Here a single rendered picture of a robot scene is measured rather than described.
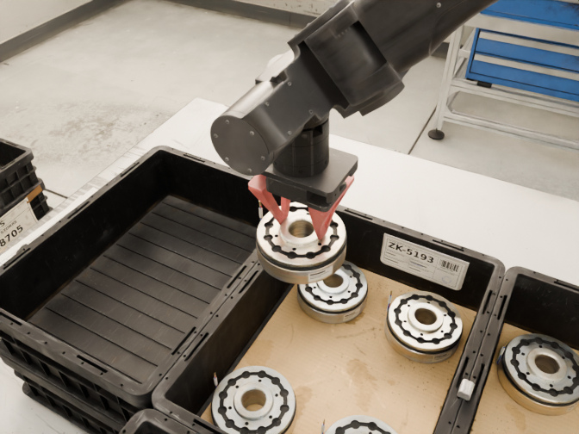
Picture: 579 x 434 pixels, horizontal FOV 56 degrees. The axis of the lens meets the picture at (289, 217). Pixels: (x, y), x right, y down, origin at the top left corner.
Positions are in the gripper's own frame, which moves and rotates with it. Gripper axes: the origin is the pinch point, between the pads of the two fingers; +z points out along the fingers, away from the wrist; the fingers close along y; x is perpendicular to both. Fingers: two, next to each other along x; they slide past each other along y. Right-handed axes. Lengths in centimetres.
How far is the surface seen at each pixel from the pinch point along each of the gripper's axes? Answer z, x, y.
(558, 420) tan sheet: 23.0, 4.7, 33.1
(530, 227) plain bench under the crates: 38, 55, 22
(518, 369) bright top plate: 20.1, 7.4, 26.9
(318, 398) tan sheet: 22.0, -7.6, 6.0
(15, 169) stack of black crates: 48, 23, -104
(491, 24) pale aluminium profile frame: 56, 184, -17
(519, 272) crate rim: 13.5, 17.3, 23.1
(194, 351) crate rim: 12.9, -13.7, -7.4
